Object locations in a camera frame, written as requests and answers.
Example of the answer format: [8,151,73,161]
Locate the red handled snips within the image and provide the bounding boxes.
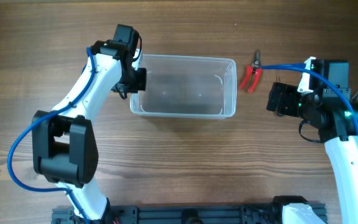
[239,50,262,93]

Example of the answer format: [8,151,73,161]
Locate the clear plastic container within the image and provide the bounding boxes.
[130,54,237,119]

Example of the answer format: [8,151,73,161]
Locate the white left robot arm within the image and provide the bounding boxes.
[31,24,147,223]

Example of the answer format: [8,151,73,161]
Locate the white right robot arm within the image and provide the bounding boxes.
[264,57,358,223]

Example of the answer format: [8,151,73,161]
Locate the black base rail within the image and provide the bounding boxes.
[51,203,328,224]

